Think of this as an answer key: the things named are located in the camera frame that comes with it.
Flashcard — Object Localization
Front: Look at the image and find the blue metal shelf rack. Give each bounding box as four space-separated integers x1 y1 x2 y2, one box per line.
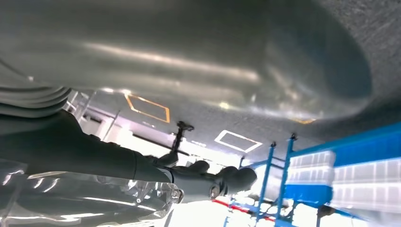
255 122 401 227

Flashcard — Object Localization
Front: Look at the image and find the yellow floor tape square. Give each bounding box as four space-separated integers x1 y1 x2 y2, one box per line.
214 130 264 154
124 93 171 124

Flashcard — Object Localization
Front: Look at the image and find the black floor stand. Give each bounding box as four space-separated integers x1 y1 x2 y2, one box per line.
170 120 195 155

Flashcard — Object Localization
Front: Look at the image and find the stainless steel side table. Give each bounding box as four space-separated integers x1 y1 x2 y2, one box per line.
62 90 126 142

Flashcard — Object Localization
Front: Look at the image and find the white plastic bin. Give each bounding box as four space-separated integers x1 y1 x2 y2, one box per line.
331 159 401 215
287 167 335 187
288 151 336 171

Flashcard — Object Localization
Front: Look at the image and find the red barrier belt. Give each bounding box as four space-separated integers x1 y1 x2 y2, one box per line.
212 199 277 222

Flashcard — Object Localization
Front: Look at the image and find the blue plastic bin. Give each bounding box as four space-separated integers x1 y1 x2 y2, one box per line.
333 136 401 168
284 184 333 206

